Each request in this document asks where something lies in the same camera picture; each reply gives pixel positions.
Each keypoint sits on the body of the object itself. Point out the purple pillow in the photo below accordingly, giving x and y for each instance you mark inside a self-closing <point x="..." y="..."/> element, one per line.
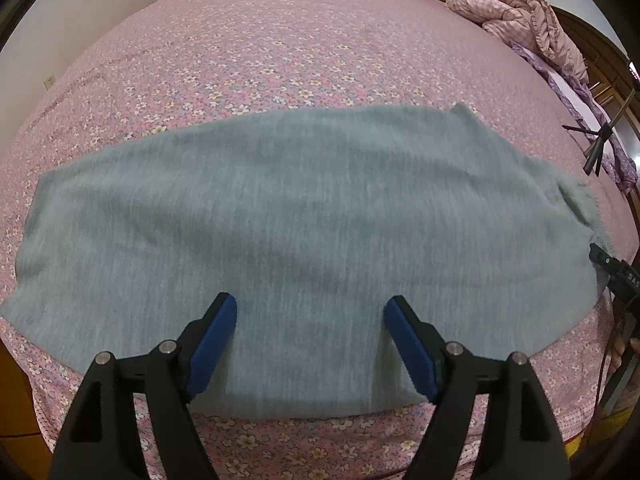
<point x="585" y="105"/>

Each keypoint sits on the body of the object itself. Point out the black tripod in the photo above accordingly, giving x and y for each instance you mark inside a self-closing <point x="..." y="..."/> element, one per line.
<point x="597" y="147"/>

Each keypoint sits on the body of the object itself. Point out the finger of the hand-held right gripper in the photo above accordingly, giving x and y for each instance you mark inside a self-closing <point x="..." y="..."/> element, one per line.
<point x="604" y="259"/>

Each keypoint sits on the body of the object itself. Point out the wooden headboard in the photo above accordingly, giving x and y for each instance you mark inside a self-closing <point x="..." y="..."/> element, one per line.
<point x="605" y="55"/>

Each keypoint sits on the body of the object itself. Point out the pink floral bed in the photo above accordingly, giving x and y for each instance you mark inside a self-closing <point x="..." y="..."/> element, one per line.
<point x="250" y="50"/>

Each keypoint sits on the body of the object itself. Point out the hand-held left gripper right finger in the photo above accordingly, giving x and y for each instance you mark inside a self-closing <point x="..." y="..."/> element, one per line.
<point x="407" y="345"/>

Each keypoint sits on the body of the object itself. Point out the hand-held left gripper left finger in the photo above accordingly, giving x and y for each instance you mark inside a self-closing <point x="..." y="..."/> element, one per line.
<point x="212" y="345"/>

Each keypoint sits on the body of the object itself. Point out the pink quilt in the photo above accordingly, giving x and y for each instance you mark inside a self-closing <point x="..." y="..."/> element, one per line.
<point x="520" y="7"/>

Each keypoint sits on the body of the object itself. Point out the white wall socket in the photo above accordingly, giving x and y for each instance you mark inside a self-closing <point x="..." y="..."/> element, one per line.
<point x="50" y="80"/>

